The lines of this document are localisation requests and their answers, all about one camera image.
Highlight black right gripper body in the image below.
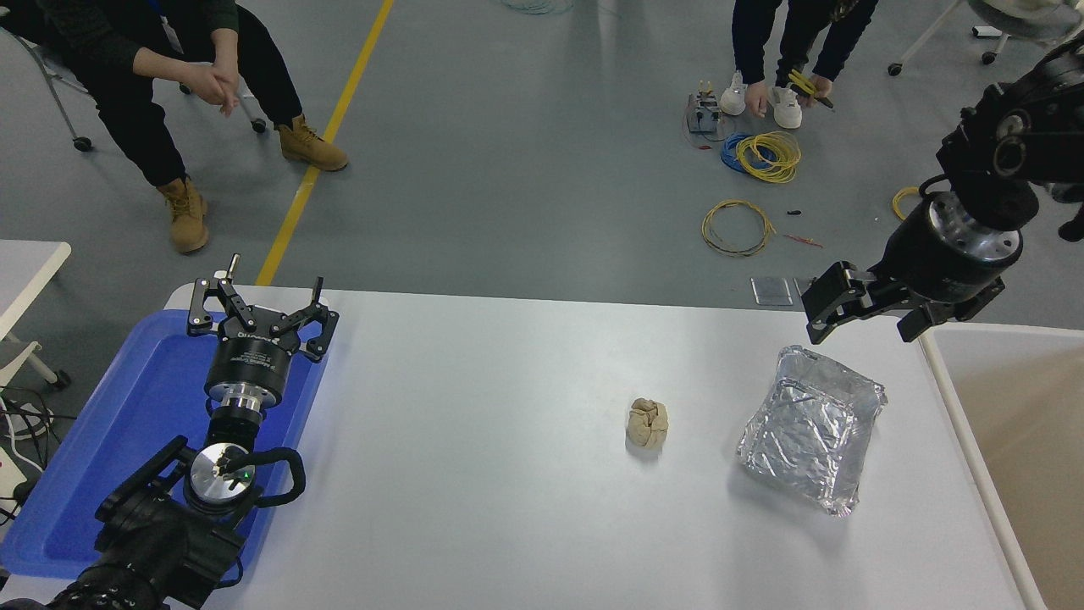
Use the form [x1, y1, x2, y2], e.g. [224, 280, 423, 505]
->
[877, 212, 1017, 306]

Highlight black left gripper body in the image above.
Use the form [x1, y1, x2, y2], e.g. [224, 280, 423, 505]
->
[205, 315, 299, 401]

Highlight silver foil tray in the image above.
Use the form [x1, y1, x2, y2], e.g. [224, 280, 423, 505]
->
[735, 344, 888, 518]

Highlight yellow-handled pliers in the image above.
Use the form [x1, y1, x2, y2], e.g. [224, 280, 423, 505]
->
[788, 69, 835, 111]

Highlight blue plastic tray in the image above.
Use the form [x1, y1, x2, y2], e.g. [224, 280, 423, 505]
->
[0, 309, 331, 580]

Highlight large pale bin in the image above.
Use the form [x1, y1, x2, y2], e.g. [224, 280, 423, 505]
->
[919, 322, 1084, 610]

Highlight white side table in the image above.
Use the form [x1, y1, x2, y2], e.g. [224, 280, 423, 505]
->
[0, 241, 73, 391]

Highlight person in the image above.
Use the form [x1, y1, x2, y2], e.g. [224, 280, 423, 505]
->
[0, 0, 350, 255]
[730, 0, 882, 130]

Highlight grey device box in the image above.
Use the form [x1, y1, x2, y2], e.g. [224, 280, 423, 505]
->
[686, 80, 723, 135]

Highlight crumpled tan paper ball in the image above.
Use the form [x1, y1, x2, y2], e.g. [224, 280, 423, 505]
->
[627, 396, 670, 450]

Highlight white rolling chair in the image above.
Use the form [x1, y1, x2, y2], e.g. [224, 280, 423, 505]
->
[888, 0, 1084, 79]

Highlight white power strip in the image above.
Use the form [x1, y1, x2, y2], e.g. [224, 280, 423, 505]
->
[0, 441, 30, 509]

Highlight large yellow wire coil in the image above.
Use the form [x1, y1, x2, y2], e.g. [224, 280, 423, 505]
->
[735, 131, 802, 184]

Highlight yellow and black wire coil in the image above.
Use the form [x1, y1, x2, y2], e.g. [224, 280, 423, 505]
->
[700, 200, 776, 258]

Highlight blue wire coil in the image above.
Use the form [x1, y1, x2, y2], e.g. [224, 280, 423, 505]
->
[721, 133, 776, 175]

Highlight black floor cables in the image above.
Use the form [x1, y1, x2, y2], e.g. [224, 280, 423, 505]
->
[0, 385, 56, 526]

